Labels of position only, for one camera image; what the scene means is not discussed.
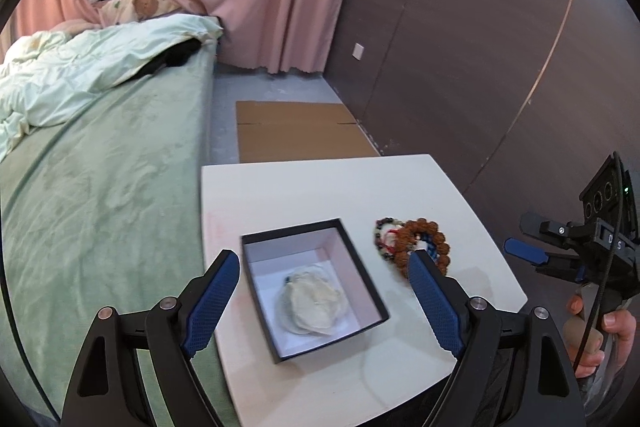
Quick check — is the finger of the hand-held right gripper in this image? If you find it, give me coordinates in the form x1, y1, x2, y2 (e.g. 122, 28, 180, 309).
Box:
520, 213, 577, 249
504, 237, 582, 283

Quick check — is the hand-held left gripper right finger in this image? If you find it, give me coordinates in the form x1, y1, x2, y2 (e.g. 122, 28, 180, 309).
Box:
407, 250, 587, 427

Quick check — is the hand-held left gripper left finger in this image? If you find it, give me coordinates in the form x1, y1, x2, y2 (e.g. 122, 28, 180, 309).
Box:
60, 249, 242, 427

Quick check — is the blue bead bracelet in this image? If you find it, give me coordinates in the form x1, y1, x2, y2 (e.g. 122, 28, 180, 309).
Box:
415, 234, 449, 272

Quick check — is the black jewelry box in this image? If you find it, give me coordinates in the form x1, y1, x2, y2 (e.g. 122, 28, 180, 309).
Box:
241, 218, 391, 364

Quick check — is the dark bead bracelet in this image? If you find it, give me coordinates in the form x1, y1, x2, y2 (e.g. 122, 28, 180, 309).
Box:
373, 217, 408, 262

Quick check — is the person's right forearm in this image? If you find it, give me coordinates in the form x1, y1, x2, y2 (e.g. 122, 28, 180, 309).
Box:
577, 347, 638, 427

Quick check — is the person's right hand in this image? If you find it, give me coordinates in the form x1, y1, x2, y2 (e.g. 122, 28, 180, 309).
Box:
562, 296, 637, 379

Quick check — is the white cloth pouch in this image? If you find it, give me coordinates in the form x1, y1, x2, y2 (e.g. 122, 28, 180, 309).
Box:
277, 267, 351, 336

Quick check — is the white square table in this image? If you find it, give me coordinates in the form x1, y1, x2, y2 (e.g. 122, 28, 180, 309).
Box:
200, 153, 530, 427

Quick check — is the green bed sheet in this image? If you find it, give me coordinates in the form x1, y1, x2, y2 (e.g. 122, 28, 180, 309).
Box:
0, 42, 221, 420

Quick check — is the flat cardboard sheet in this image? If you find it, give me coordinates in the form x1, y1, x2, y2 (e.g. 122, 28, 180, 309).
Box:
235, 101, 382, 165

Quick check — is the black cloth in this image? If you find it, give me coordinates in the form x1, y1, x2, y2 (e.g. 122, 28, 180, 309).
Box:
137, 38, 203, 78

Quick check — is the pale green duvet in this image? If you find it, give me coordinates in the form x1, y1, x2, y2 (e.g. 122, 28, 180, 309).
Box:
0, 14, 224, 162

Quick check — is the printed pillow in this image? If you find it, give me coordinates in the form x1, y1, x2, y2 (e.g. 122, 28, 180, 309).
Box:
94, 0, 201, 28

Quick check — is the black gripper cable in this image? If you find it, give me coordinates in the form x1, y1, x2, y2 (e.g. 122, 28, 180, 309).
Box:
572, 154, 628, 375

